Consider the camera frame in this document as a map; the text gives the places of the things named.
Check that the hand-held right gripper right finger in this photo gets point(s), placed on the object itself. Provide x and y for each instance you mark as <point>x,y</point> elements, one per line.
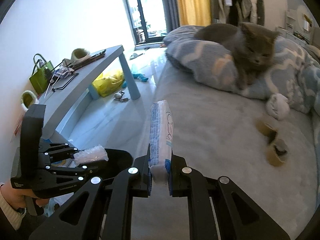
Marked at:
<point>170,180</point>

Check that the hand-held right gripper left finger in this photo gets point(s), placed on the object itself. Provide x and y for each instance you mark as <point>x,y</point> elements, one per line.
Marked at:
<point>149,180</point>

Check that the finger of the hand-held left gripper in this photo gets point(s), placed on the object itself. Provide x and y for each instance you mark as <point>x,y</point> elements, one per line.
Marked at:
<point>62,151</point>
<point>75,172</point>

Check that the clear bubble wrap piece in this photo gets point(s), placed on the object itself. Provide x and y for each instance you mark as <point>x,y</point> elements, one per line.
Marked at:
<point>91,155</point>

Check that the blue white tissue pack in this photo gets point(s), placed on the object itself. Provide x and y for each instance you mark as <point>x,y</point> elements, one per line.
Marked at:
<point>160,140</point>

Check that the small white sock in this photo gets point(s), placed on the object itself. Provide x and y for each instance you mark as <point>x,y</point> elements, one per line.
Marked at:
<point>277,106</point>

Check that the person's left forearm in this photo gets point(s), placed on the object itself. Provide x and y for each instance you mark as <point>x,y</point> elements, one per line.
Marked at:
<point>10,215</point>

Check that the person's left hand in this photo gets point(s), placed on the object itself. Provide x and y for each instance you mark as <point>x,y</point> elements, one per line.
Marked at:
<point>12,192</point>

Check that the green fluffy slipper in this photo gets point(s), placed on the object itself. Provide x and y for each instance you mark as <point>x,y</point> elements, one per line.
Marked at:
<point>28,101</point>
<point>80,54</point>

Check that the light blue low table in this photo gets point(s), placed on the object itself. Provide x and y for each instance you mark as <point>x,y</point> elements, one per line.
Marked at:
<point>82,92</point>

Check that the bed with grey sheet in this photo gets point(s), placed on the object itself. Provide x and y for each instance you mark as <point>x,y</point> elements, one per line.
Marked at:
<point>225,142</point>

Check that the green gift bag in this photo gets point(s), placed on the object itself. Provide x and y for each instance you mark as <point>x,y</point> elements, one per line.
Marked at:
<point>40,78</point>

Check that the yellow plastic bag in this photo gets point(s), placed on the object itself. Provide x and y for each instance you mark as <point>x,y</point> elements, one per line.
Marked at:
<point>108,83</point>

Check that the dark wooden sticks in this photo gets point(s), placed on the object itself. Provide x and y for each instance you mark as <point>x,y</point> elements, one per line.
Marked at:
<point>90,58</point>

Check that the blue toy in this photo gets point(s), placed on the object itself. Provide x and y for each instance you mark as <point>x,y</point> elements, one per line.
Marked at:
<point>141,77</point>

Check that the grey cat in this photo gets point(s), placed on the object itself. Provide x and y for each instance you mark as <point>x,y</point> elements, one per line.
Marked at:
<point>240,47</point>

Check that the blue white patterned blanket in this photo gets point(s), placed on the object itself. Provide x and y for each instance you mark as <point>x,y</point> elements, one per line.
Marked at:
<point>280,75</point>

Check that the glass balcony door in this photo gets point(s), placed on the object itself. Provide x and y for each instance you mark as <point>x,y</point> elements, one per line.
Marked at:
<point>143,10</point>

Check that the dark grey curtain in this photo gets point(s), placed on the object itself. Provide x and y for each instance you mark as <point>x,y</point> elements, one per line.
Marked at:
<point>170,5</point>

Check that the yellow curtain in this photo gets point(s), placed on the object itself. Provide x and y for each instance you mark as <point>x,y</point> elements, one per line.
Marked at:
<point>192,2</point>

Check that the white vanity desk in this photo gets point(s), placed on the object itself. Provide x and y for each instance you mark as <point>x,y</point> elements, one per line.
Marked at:
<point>292,27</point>

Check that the clothes on wall rack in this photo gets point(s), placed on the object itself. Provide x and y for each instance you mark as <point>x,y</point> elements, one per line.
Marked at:
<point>237,0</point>

